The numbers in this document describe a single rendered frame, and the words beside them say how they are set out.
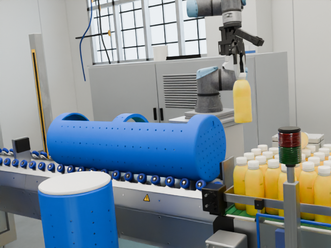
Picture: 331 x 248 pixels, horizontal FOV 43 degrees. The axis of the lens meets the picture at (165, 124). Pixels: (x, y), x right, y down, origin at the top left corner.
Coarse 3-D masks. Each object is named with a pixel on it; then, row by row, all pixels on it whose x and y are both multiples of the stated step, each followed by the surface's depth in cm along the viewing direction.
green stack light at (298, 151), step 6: (282, 150) 119; (288, 150) 118; (294, 150) 118; (300, 150) 119; (282, 156) 119; (288, 156) 118; (294, 156) 118; (300, 156) 119; (282, 162) 120; (288, 162) 119; (294, 162) 118; (300, 162) 119
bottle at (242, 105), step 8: (240, 80) 163; (240, 88) 162; (248, 88) 162; (240, 96) 162; (248, 96) 162; (240, 104) 162; (248, 104) 162; (240, 112) 162; (248, 112) 163; (240, 120) 163; (248, 120) 162
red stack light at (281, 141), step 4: (300, 132) 118; (280, 136) 119; (284, 136) 118; (288, 136) 117; (292, 136) 117; (296, 136) 117; (300, 136) 118; (280, 140) 119; (284, 140) 118; (288, 140) 118; (292, 140) 117; (296, 140) 117; (300, 140) 119; (280, 144) 120; (284, 144) 118; (288, 144) 118; (292, 144) 117; (296, 144) 118; (300, 144) 119
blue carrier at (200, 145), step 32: (64, 128) 209; (96, 128) 197; (128, 128) 187; (160, 128) 177; (192, 128) 169; (64, 160) 213; (96, 160) 198; (128, 160) 186; (160, 160) 176; (192, 160) 167
